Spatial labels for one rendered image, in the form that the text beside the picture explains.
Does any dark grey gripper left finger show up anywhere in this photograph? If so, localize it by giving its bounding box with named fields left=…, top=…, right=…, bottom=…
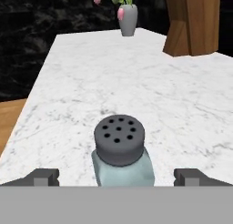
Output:
left=0, top=168, right=60, bottom=188

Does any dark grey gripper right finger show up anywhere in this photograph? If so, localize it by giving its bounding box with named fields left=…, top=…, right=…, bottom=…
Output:
left=173, top=168, right=233, bottom=188

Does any glass shaker with grey lid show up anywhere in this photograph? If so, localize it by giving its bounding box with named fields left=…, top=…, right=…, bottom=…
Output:
left=91, top=114, right=156, bottom=188

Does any brown wooden knife block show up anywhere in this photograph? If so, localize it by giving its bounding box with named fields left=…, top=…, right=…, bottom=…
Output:
left=162, top=0, right=221, bottom=57

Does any grey vase with pink flowers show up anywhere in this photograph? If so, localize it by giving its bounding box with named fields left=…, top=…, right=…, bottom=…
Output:
left=93, top=0, right=139, bottom=37

